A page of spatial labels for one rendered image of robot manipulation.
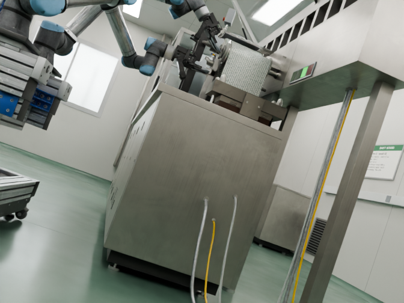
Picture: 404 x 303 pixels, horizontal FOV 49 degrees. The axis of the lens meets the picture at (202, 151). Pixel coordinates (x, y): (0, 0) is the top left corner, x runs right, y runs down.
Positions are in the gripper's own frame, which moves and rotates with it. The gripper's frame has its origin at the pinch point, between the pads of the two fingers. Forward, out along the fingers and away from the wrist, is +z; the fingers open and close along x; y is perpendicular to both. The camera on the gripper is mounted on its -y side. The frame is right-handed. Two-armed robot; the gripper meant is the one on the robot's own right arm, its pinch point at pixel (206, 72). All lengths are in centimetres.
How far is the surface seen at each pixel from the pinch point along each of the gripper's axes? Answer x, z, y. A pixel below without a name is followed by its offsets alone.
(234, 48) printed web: 0.0, 9.5, 18.1
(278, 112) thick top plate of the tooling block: -19.5, 38.4, -9.6
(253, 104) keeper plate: -21.4, 24.4, -11.3
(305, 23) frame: -7, 40, 45
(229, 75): 0.0, 12.1, 3.6
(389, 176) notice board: 223, 271, 34
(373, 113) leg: -76, 56, -10
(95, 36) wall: 554, -126, 135
